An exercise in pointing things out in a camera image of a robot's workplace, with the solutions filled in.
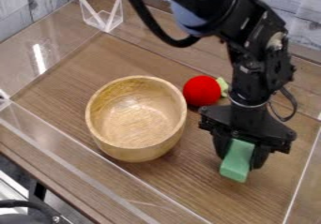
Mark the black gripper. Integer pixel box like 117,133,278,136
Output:
198,104,296,170

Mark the green block stick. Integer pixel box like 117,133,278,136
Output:
220,139,254,183

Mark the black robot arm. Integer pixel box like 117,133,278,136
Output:
170,0,296,169

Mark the brown wooden bowl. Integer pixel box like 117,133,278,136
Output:
86,75,187,163

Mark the red toy radish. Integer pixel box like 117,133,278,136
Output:
183,75,229,107

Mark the black table leg bracket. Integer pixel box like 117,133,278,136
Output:
28,179,82,224

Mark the clear acrylic corner bracket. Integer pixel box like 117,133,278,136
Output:
79,0,125,33

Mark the black cable bottom left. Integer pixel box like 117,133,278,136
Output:
0,199,60,224

